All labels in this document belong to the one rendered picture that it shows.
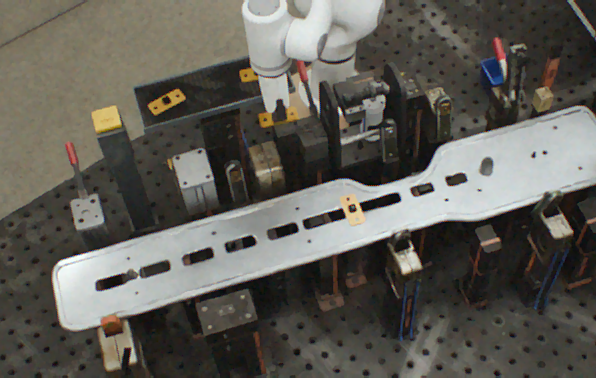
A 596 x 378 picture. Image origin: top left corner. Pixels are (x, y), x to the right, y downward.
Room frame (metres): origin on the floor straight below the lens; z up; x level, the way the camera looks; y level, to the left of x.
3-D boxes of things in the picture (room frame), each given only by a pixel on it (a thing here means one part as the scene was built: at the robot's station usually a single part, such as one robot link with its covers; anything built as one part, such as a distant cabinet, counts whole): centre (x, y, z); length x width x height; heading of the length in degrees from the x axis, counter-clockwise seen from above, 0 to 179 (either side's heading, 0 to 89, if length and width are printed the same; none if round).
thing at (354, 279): (1.08, -0.13, 0.84); 0.13 x 0.05 x 0.29; 14
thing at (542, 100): (1.32, -0.63, 0.88); 0.04 x 0.04 x 0.36; 14
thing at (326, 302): (1.05, -0.05, 0.84); 0.17 x 0.06 x 0.29; 14
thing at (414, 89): (1.33, -0.30, 0.91); 0.07 x 0.05 x 0.42; 14
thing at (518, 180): (1.05, -0.11, 1.00); 1.38 x 0.22 x 0.02; 104
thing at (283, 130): (1.25, 0.01, 0.90); 0.05 x 0.05 x 0.40; 14
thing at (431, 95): (1.32, -0.37, 0.88); 0.11 x 0.09 x 0.37; 14
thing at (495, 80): (1.64, -0.64, 0.74); 0.11 x 0.10 x 0.09; 104
